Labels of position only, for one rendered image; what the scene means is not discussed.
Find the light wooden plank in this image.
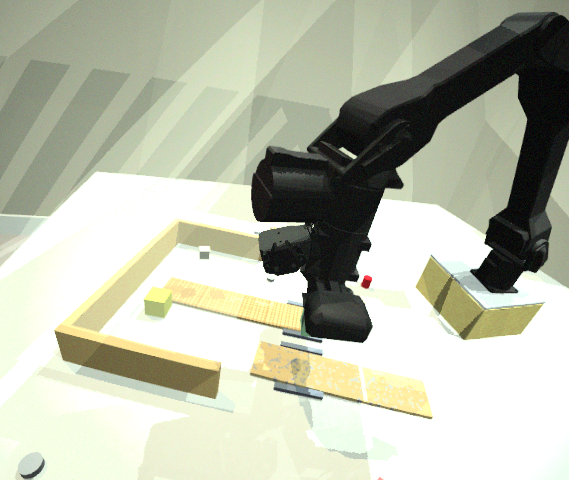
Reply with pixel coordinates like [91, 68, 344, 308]
[250, 341, 433, 420]

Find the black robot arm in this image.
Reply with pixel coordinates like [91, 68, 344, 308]
[251, 12, 569, 294]

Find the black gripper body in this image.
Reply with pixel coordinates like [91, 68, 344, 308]
[304, 221, 373, 344]

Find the small red cylinder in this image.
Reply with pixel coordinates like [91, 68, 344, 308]
[360, 275, 372, 289]

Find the white and green letter cube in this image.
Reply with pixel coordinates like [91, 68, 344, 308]
[300, 308, 312, 337]

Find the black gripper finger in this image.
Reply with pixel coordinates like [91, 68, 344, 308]
[300, 263, 317, 293]
[302, 292, 310, 310]

